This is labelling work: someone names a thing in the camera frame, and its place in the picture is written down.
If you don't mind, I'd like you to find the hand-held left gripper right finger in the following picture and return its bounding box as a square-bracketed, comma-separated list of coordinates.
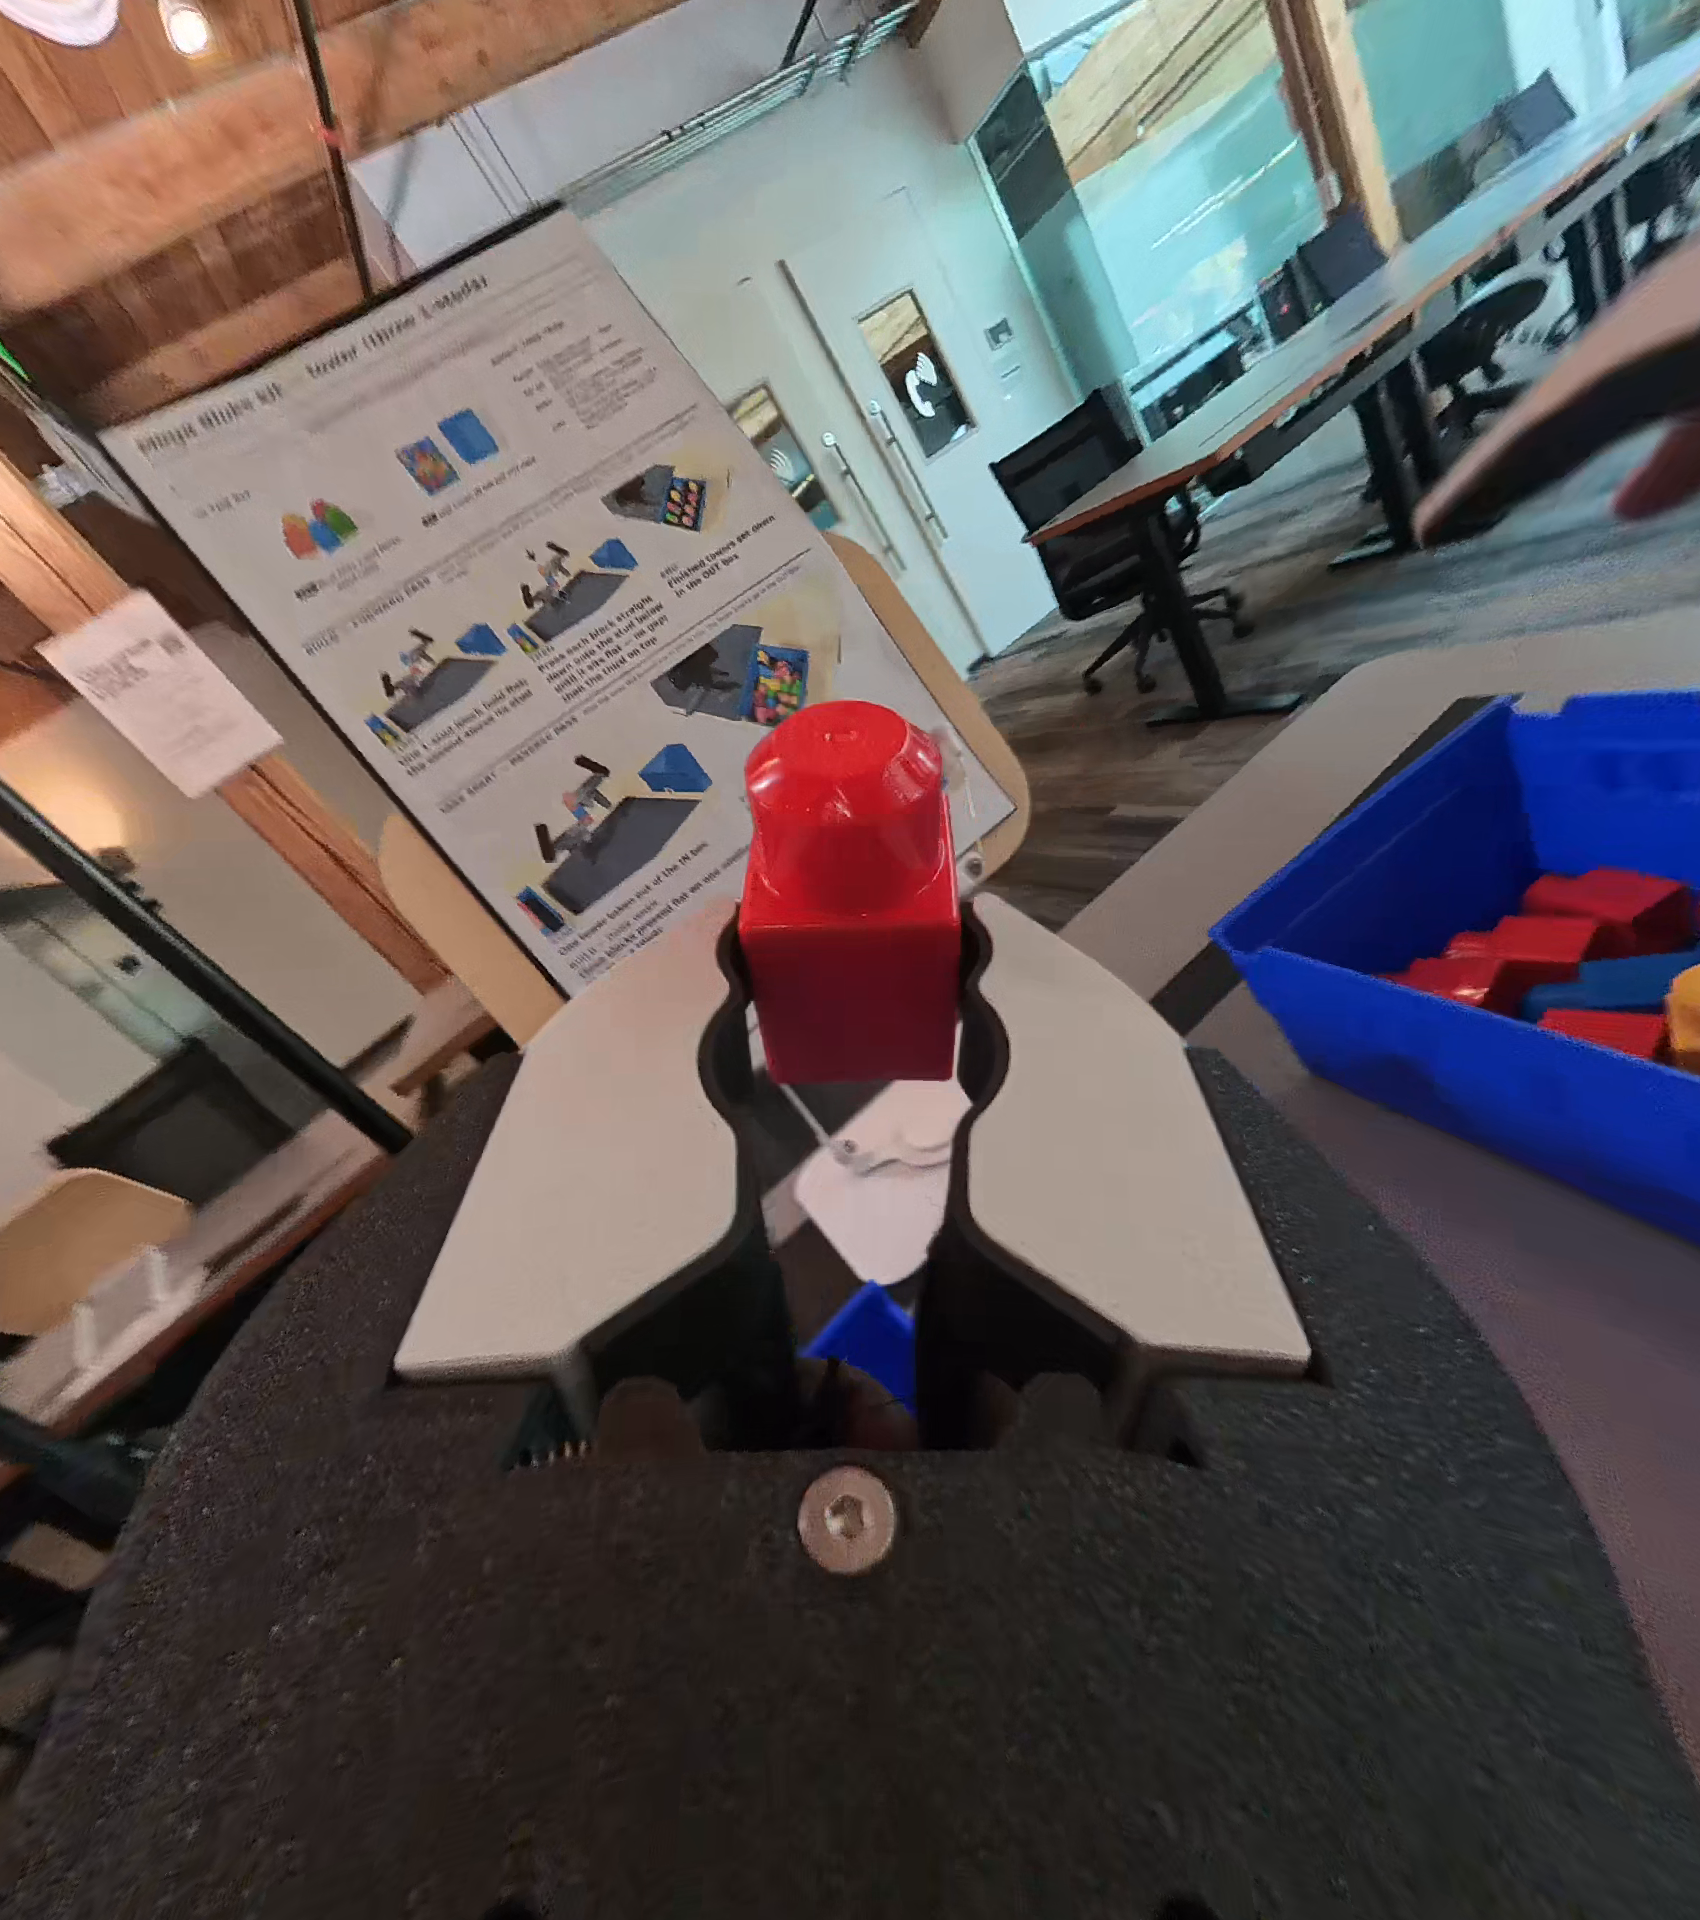
[922, 894, 1314, 1450]

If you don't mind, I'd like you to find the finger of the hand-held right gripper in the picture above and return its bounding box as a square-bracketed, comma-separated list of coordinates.
[1413, 194, 1700, 550]

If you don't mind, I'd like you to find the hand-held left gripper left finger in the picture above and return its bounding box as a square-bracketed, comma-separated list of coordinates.
[393, 900, 797, 1450]

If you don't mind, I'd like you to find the blue plastic bin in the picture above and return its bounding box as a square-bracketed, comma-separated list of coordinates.
[797, 1277, 922, 1412]
[1210, 690, 1700, 1295]

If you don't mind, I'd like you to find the pile of mega blocks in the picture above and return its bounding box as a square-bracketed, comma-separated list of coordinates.
[1378, 861, 1700, 1108]

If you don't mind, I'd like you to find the red mega block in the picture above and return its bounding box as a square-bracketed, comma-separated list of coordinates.
[736, 700, 964, 1085]

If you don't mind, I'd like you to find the black office chair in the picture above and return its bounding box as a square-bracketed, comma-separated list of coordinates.
[1416, 274, 1561, 439]
[989, 385, 1250, 700]

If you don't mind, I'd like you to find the long wooden office desk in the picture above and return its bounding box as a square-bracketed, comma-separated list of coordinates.
[1023, 141, 1700, 725]

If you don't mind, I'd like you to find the wooden side table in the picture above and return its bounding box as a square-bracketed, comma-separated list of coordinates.
[0, 1116, 390, 1583]

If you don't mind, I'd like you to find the black tripod stand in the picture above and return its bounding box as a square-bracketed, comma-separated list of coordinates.
[0, 682, 418, 1157]

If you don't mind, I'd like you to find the instruction poster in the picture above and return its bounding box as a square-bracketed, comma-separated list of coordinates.
[100, 201, 1019, 1000]

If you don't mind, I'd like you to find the white paper notice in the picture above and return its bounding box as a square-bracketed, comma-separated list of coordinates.
[34, 587, 287, 799]

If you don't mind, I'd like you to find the white door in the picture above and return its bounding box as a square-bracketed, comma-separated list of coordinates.
[782, 185, 1006, 666]

